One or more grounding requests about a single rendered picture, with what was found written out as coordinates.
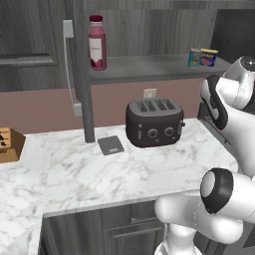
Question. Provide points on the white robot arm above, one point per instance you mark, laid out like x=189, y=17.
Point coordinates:
x=212, y=212

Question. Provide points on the grey cabinet shelf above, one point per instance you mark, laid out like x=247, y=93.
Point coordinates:
x=156, y=68

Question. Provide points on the grey open cabinet door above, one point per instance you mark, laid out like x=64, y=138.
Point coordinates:
x=83, y=69

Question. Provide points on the grey base cabinet door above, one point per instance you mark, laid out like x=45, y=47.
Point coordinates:
x=71, y=234

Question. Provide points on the dark open cabinet door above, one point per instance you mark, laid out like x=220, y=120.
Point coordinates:
x=234, y=33

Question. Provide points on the grey kitchen scale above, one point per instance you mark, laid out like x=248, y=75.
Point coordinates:
x=111, y=145

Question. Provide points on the dark grey four-slot toaster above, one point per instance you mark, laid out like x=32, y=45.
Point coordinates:
x=153, y=124

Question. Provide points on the red juice bottle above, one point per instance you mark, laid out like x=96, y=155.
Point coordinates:
x=97, y=45

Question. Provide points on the teal tin can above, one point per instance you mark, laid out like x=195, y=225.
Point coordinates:
x=194, y=58

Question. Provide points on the yellow and blue food tin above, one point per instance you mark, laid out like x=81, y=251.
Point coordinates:
x=208, y=57

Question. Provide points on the grey drawer front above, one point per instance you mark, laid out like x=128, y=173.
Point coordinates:
x=132, y=239

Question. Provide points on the wooden knife block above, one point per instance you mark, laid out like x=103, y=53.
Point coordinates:
x=8, y=145

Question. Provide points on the white wall socket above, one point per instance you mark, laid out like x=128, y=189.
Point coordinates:
x=150, y=93

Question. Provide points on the grey closed wall cabinet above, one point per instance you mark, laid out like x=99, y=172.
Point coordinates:
x=28, y=43

